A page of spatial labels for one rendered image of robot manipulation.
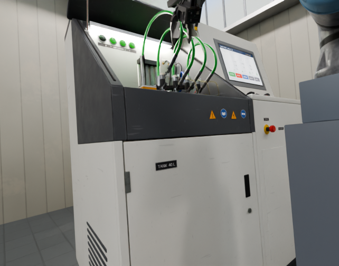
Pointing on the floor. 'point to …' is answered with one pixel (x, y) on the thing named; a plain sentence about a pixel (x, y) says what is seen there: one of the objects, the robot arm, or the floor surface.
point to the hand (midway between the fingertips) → (180, 41)
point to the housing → (74, 146)
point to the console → (263, 149)
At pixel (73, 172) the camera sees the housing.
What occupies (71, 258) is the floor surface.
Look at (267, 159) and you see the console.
